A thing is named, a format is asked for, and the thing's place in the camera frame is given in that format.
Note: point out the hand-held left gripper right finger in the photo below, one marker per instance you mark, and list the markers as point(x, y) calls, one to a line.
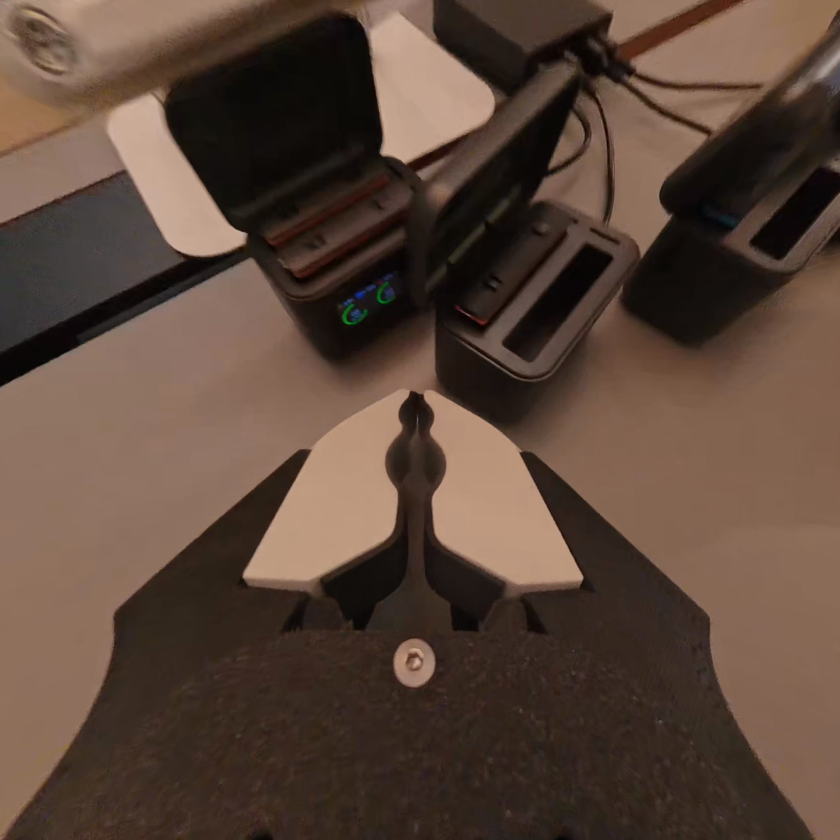
point(499, 512)

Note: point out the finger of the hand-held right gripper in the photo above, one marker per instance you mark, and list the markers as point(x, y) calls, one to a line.
point(810, 79)

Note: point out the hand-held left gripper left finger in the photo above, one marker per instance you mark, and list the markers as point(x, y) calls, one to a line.
point(328, 512)

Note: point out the black battery charger case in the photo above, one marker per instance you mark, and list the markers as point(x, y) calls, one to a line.
point(295, 308)
point(479, 380)
point(689, 289)

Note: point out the red striped black battery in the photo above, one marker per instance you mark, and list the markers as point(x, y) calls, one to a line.
point(341, 249)
point(315, 220)
point(512, 275)

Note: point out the blue striped black battery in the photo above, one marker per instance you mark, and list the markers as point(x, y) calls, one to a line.
point(718, 216)

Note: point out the black charging hub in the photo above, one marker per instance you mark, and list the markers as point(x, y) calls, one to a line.
point(505, 33)

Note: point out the dark flat tablet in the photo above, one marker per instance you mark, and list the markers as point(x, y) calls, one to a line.
point(79, 262)

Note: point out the white board ledge bar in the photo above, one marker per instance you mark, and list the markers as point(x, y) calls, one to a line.
point(164, 46)

